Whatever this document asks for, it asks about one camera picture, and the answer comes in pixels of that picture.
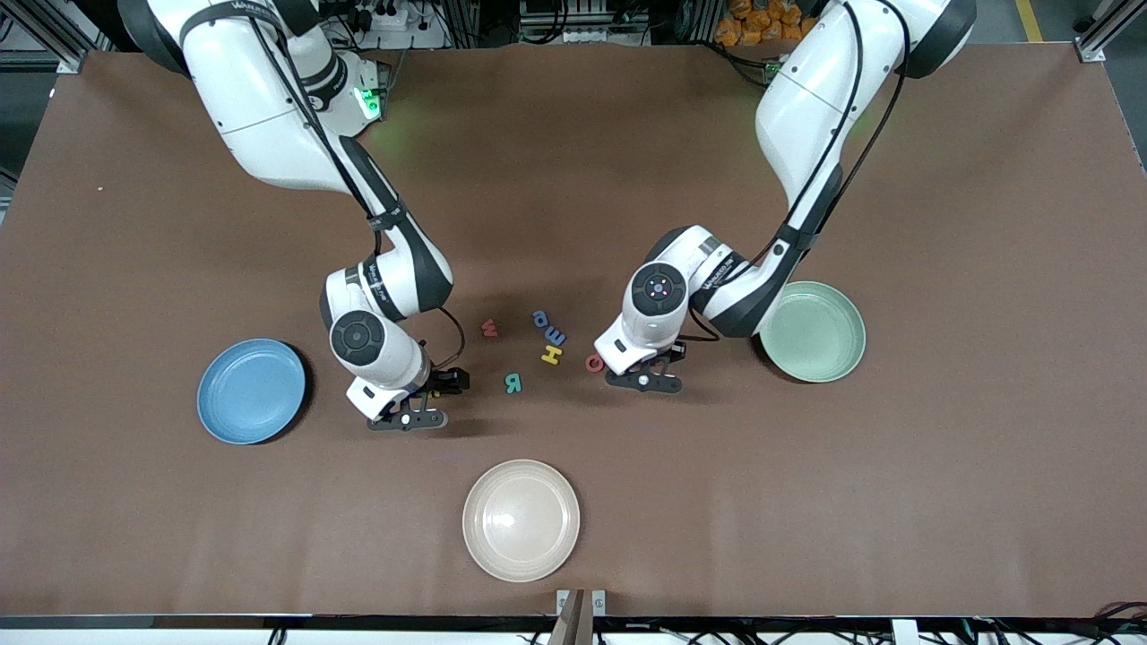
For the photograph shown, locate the green plate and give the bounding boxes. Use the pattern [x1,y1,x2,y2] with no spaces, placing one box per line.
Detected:
[760,280,867,384]

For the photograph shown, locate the orange packaged items pile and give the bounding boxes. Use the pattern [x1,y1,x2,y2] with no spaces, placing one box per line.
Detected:
[714,0,821,47]

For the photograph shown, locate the blue plate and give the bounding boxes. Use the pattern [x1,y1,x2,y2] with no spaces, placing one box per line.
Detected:
[197,338,307,446]

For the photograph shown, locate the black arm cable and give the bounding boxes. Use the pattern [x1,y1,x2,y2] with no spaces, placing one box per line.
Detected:
[202,0,467,370]
[677,0,910,346]

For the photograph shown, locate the white power strip with plugs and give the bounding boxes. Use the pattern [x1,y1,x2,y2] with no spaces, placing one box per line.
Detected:
[345,0,449,50]

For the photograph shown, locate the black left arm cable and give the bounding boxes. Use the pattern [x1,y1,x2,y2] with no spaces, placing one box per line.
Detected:
[677,0,910,346]

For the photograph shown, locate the long white power strip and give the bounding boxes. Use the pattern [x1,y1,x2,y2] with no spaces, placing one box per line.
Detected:
[520,22,651,46]

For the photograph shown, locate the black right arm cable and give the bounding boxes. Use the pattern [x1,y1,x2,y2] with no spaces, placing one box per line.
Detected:
[202,0,467,370]

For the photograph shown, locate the beige plate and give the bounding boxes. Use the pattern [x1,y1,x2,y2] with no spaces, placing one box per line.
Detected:
[462,459,582,584]

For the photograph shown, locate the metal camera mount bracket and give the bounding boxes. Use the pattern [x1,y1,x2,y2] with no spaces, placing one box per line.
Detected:
[556,589,608,645]

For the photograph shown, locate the aluminium frame profile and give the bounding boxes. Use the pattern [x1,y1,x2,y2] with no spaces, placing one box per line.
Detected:
[0,0,126,73]
[1075,0,1147,64]

